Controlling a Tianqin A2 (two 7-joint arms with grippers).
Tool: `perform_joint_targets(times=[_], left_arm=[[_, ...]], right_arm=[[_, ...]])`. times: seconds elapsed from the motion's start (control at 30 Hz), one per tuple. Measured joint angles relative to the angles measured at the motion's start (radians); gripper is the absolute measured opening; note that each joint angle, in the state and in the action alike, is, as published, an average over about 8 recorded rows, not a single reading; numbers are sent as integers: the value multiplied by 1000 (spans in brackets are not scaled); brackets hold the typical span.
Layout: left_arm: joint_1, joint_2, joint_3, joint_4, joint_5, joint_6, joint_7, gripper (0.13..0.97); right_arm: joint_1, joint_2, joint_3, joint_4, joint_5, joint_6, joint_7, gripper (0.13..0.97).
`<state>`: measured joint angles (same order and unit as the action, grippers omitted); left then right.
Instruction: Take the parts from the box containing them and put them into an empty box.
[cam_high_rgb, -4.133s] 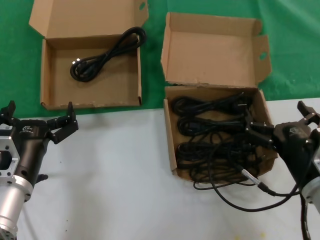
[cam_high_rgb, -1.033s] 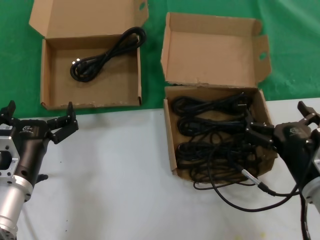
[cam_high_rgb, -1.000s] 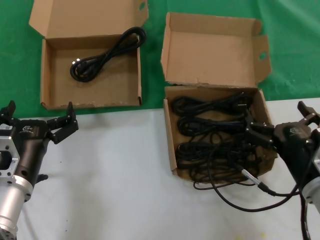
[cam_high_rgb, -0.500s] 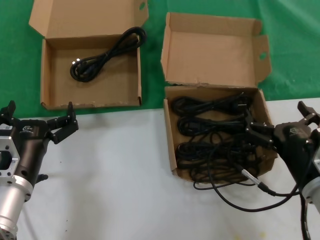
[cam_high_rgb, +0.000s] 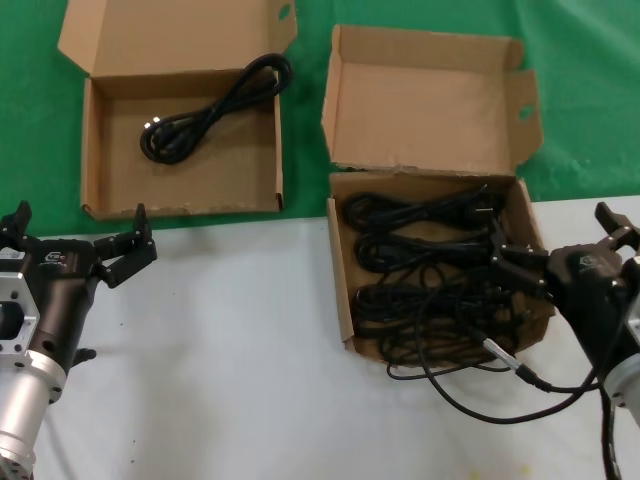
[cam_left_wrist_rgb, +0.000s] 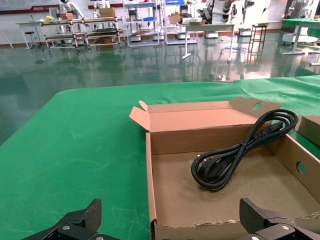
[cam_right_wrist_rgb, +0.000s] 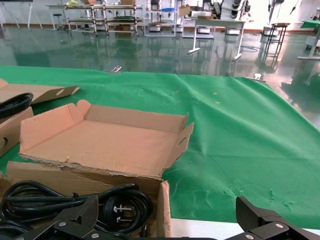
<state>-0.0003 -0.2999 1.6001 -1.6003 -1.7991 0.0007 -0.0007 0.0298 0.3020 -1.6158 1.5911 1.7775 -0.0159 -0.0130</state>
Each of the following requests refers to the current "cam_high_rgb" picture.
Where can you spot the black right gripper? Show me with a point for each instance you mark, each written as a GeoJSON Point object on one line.
{"type": "Point", "coordinates": [590, 300]}

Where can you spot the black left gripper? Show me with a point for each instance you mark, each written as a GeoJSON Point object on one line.
{"type": "Point", "coordinates": [65, 285]}

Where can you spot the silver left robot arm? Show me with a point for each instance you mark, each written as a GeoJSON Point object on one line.
{"type": "Point", "coordinates": [22, 405]}

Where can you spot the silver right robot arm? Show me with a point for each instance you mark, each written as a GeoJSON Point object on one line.
{"type": "Point", "coordinates": [627, 385]}

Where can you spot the cardboard box with intact lid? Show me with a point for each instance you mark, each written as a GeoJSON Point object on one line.
{"type": "Point", "coordinates": [190, 170]}

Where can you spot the cardboard box with torn lid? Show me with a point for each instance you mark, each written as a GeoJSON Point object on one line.
{"type": "Point", "coordinates": [425, 110]}

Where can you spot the small black knob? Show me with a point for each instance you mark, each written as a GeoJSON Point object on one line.
{"type": "Point", "coordinates": [86, 355]}

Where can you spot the green cloth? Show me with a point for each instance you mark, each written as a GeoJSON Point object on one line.
{"type": "Point", "coordinates": [310, 100]}

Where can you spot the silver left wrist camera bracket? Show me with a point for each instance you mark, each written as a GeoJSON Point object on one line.
{"type": "Point", "coordinates": [17, 290]}

